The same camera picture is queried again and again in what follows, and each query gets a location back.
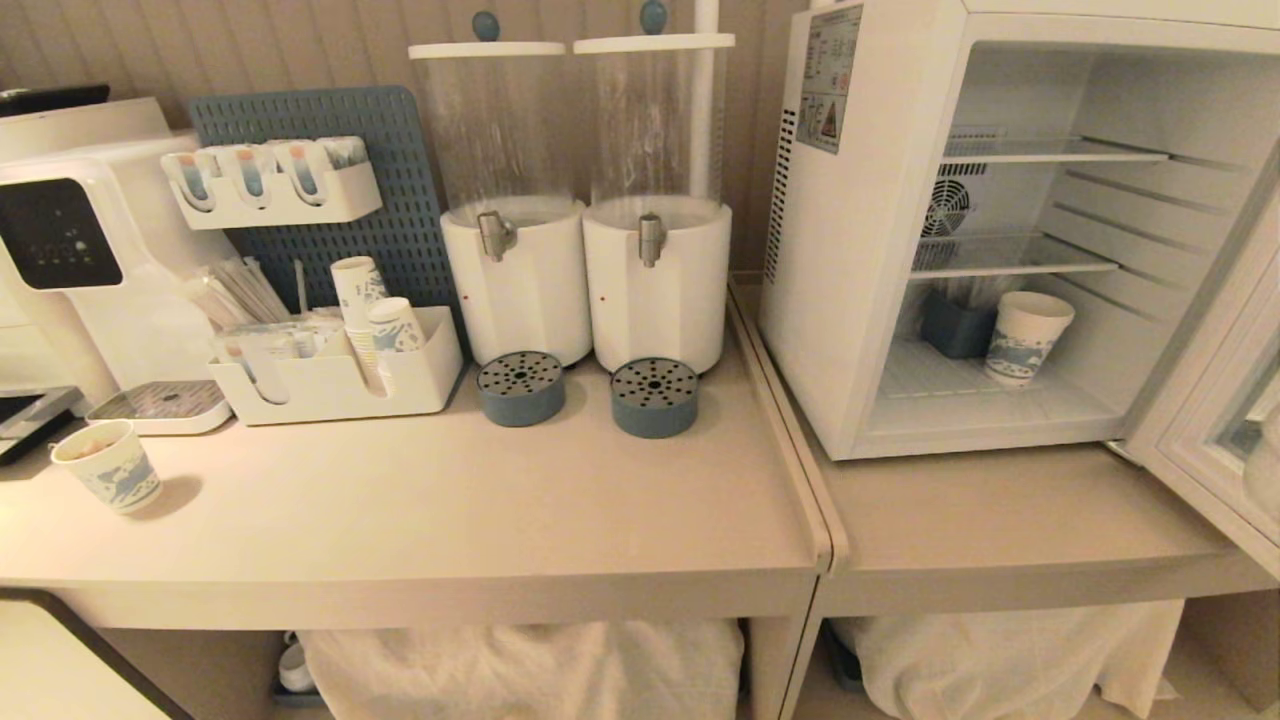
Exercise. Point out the white vertical pipe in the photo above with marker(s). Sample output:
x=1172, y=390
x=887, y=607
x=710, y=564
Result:
x=704, y=100

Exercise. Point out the patterned paper cup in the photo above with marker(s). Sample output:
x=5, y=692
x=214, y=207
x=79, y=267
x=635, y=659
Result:
x=108, y=468
x=1022, y=338

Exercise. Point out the clear beverage dispenser white base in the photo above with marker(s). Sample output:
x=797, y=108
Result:
x=655, y=290
x=515, y=290

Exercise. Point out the blue square container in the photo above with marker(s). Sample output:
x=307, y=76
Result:
x=955, y=325

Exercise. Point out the white pegboard shelf bin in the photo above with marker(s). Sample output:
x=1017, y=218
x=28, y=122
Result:
x=290, y=200

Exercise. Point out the blue round drip tray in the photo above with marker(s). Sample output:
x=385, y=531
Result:
x=654, y=398
x=520, y=388

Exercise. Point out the white drip tray metal grate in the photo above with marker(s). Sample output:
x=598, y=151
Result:
x=160, y=407

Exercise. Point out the blue pegboard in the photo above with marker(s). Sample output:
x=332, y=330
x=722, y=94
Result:
x=400, y=200

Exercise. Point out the white water dispenser machine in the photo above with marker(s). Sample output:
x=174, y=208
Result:
x=100, y=260

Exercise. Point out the beige table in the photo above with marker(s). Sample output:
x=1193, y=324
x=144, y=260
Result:
x=420, y=510
x=1000, y=520

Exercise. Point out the stack of patterned paper cups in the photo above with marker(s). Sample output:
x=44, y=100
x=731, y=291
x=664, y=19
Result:
x=395, y=330
x=358, y=300

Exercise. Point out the white cloth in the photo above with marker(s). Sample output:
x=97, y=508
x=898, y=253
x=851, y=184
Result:
x=520, y=670
x=1010, y=655

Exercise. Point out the white mini fridge door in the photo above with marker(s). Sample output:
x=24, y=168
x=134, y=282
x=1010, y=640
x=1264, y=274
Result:
x=1215, y=400

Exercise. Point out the white mini fridge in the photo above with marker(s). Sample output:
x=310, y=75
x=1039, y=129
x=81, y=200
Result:
x=860, y=300

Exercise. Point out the white desktop organizer bin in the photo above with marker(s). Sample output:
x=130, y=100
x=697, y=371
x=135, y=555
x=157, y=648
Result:
x=330, y=385

